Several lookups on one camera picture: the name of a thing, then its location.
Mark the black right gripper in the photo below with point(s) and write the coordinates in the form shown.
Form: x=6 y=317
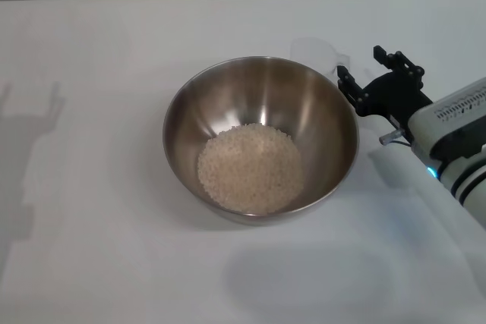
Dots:
x=395 y=96

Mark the translucent plastic measuring cup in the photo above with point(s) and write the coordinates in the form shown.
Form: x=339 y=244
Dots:
x=311 y=51

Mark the stainless steel mixing bowl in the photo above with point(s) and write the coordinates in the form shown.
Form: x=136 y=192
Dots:
x=266 y=92

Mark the white rice grains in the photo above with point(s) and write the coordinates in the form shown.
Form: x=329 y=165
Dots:
x=250 y=168

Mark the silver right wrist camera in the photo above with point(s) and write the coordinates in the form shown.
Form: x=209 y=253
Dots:
x=455 y=111

